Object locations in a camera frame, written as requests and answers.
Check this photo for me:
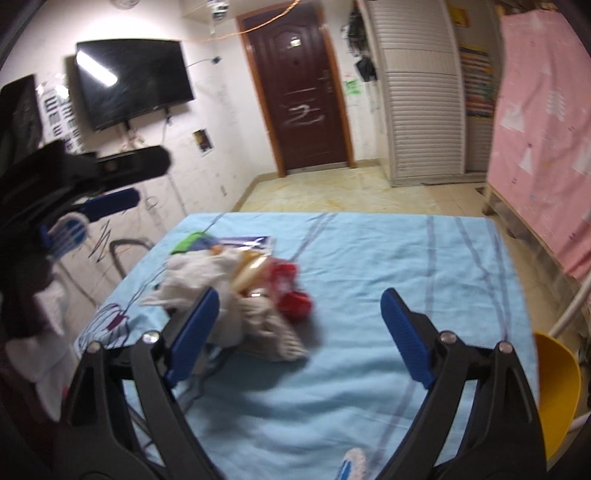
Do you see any black white wall sticker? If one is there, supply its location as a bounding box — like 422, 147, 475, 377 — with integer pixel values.
39, 85, 81, 153

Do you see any colourful grid wall poster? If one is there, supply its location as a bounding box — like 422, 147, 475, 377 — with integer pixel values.
459, 44, 497, 121

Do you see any wooden bed frame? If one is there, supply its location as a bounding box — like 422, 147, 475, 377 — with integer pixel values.
482, 181, 573, 282

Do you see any green wrapper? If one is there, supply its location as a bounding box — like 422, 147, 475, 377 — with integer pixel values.
171, 233, 208, 254

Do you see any yellow plastic bin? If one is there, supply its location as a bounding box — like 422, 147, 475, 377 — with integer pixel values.
533, 330, 583, 462

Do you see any white tissue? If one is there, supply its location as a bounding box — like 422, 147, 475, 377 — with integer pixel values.
141, 249, 259, 347

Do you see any blue white flat packet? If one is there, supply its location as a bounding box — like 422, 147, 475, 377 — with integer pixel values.
217, 235, 275, 253

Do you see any light blue striped tablecloth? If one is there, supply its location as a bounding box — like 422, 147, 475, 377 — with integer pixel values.
76, 212, 541, 480

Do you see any black hanging bag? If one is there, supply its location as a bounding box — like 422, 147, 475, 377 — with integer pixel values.
356, 56, 378, 84

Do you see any red plastic packet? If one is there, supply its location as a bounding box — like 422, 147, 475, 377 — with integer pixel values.
270, 258, 315, 321

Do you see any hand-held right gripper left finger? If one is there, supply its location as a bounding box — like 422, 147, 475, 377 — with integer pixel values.
55, 286, 222, 480

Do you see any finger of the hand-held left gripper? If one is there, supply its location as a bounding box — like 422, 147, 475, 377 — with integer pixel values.
39, 188, 141, 252
95, 145, 172, 188

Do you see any white metal chair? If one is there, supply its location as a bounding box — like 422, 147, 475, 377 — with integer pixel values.
547, 286, 591, 435

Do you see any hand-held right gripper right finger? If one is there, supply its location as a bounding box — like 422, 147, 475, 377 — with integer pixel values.
379, 287, 548, 480

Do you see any small wall panel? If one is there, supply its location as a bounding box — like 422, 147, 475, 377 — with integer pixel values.
193, 129, 215, 155

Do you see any pink tree print curtain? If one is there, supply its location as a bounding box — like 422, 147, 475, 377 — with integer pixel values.
489, 9, 591, 282

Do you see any black wall television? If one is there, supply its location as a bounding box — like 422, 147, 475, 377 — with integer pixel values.
75, 39, 195, 131

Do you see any beige woven cloth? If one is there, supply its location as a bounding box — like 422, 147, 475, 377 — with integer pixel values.
240, 295, 310, 363

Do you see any white louvered wardrobe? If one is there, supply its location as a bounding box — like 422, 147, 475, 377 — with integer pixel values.
365, 0, 502, 188

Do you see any dark red wooden door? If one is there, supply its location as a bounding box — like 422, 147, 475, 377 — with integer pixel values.
238, 2, 356, 176

